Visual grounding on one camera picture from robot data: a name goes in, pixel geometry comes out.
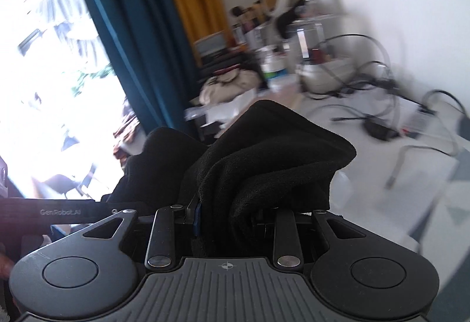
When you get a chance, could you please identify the black shirt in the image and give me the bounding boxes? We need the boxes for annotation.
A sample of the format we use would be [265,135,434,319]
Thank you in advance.
[108,100,356,258]

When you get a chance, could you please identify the beige crumpled cloth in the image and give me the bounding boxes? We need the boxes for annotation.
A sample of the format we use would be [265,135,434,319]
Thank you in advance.
[198,68,262,106]

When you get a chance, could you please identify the white plastic bottle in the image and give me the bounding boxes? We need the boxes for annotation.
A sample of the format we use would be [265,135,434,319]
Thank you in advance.
[258,45,288,92]

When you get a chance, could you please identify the teal curtain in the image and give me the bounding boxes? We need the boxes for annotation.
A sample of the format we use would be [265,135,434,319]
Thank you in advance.
[85,0,198,137]

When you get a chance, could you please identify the tangled black cables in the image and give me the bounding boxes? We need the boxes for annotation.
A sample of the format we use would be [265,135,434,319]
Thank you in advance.
[304,33,469,191]

